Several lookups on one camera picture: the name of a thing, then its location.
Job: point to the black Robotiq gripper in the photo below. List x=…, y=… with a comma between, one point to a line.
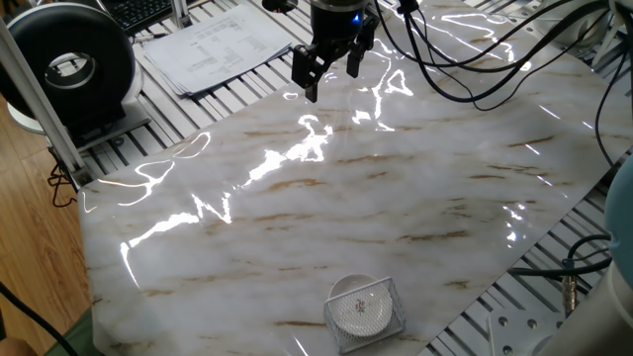
x=336, y=22

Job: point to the white floral saucer plate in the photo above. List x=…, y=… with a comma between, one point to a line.
x=360, y=309

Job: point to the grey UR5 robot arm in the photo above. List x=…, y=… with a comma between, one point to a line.
x=588, y=321

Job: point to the silver robot mounting plate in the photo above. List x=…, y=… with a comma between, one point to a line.
x=519, y=331

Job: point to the stack of printed papers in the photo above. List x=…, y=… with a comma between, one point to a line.
x=217, y=49

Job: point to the marble pattern table sheet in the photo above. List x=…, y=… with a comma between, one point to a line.
x=346, y=207

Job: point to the black keyboard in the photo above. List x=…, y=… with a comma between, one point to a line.
x=141, y=12

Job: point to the green cloth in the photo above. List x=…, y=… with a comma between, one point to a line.
x=79, y=338

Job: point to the aluminium frame post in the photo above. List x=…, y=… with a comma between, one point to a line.
x=44, y=118

